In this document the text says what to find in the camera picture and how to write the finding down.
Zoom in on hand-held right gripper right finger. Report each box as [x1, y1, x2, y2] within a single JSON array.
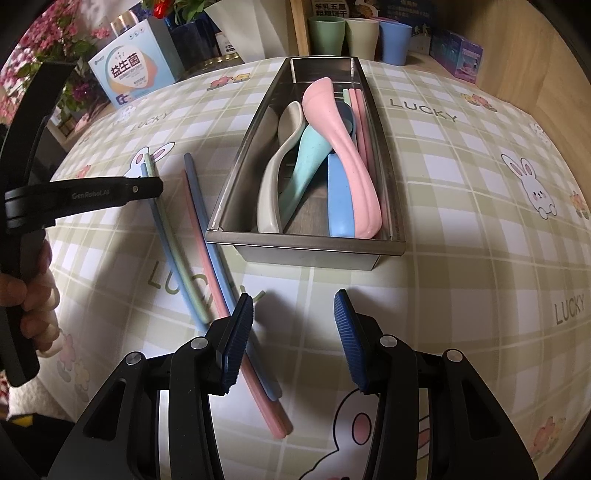
[[333, 289, 541, 480]]

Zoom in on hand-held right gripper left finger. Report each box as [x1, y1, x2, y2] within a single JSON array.
[[46, 292, 256, 480]]

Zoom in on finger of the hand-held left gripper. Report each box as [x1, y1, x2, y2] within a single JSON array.
[[44, 175, 164, 221]]

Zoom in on light blue chopstick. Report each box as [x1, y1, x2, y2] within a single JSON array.
[[140, 164, 208, 333]]

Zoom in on stainless steel utensil tray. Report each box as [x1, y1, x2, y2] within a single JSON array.
[[205, 55, 407, 271]]

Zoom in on blue spoon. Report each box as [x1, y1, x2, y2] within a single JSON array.
[[325, 102, 359, 239]]

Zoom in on cream spoon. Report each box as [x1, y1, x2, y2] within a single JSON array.
[[257, 102, 306, 234]]

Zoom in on pink spoon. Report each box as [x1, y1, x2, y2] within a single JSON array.
[[302, 78, 384, 240]]

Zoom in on green spoon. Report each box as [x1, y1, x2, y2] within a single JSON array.
[[279, 124, 335, 228]]

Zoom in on person's left hand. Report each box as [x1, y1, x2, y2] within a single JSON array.
[[0, 240, 64, 357]]

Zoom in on purple flower bunch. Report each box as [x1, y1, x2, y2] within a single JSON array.
[[60, 69, 108, 112]]

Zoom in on light blue printed box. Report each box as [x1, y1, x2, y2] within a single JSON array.
[[88, 18, 184, 110]]

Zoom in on pink flower plant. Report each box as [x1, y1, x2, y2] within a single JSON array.
[[0, 0, 112, 121]]

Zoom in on gold tin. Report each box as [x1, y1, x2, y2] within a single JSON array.
[[182, 53, 245, 80]]

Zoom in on checkered printed tablecloth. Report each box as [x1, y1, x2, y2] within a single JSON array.
[[0, 58, 591, 480]]

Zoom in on dark blue flower pot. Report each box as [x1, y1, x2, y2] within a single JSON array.
[[170, 18, 219, 75]]

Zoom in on red roses in white pot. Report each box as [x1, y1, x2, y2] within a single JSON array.
[[139, 0, 260, 31]]

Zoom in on green cup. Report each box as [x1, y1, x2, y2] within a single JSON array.
[[308, 15, 347, 56]]

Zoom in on blue cup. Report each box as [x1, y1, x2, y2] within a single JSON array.
[[379, 21, 413, 65]]

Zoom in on beige cup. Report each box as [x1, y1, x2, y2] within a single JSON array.
[[345, 17, 382, 61]]

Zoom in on purple box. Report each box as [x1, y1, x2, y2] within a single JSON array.
[[429, 30, 485, 85]]

